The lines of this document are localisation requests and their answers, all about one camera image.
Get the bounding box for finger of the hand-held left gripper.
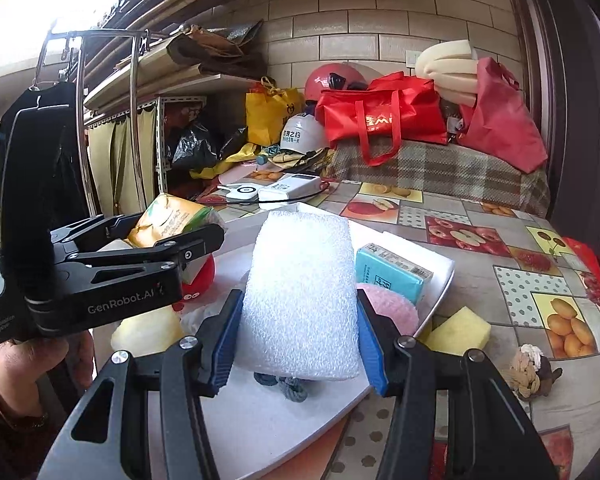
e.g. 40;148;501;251
50;213;148;251
55;225;227;286

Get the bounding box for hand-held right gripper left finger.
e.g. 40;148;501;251
37;289;246;480

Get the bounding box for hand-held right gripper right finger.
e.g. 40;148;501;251
356;289;561;480

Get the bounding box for yellow tissue packet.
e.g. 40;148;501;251
127;193;221;250

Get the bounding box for white foam sheet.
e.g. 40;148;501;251
235;210;361;381

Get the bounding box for white tray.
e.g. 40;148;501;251
92;202;456;480

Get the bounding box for person's left forearm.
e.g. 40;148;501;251
0;352;76;480

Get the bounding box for pink soft pad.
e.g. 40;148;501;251
356;282;421;337

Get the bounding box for person's left hand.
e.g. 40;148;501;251
0;331;96;403

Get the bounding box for red plush toy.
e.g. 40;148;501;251
172;255;216;313

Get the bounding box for white cloth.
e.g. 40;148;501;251
180;305;216;336

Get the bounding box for white round device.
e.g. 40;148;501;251
216;182;261;206

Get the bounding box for blue tissue packet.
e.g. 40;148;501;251
355;243;434;306

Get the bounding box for yellow green sponge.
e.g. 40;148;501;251
420;306;492;358

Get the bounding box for black plastic bag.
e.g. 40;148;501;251
171;122;248;171

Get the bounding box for white power bank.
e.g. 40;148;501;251
257;172;322;211

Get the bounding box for metal shelf rack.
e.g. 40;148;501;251
32;25;261;211

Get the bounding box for fruit print tablecloth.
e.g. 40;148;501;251
195;180;600;480

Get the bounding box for yellow cloth pile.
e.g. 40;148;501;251
190;142;331;181

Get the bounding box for yellow bag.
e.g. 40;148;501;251
245;77;306;147

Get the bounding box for white helmet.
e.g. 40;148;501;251
279;112;329;155

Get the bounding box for plaid bench cover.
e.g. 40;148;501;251
327;137;551;218

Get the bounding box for brown paper bags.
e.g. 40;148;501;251
167;20;268;78

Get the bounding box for red helmet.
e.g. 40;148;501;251
304;62;368;103

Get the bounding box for red printed packet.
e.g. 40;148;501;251
562;236;600;311

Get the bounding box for red tote bag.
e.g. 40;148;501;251
314;71;448;167

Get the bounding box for red fabric bag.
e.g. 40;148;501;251
457;57;548;173

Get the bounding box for cream foam roll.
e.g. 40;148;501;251
414;39;481;106

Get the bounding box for brown door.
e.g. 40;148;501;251
505;0;600;241

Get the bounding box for braided rope knot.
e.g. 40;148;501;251
510;344;563;401

